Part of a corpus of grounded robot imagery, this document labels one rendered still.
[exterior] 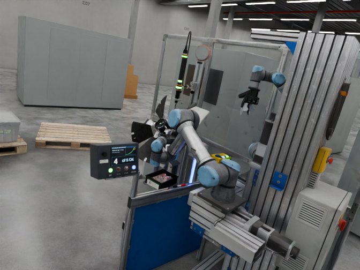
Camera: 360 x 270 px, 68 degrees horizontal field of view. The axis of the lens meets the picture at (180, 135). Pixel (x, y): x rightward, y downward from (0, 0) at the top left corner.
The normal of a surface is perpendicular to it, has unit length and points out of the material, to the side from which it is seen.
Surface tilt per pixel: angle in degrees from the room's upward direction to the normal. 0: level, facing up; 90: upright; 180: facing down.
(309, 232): 90
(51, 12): 90
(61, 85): 90
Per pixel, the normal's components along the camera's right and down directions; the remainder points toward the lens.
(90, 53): 0.59, 0.33
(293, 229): -0.64, 0.09
